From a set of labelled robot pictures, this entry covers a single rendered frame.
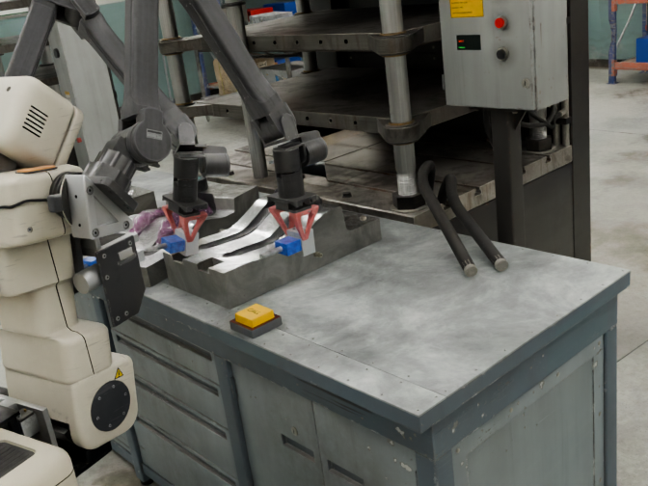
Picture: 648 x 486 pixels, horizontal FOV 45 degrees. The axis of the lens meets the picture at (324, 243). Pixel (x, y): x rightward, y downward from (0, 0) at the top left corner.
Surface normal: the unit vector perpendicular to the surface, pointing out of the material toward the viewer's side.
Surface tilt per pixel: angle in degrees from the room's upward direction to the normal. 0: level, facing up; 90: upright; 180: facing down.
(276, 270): 90
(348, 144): 90
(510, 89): 90
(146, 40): 74
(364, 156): 90
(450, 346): 0
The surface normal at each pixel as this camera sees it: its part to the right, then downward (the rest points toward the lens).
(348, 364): -0.13, -0.93
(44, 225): 0.84, 0.08
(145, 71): 0.62, -0.10
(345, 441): -0.73, 0.32
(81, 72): 0.62, 0.19
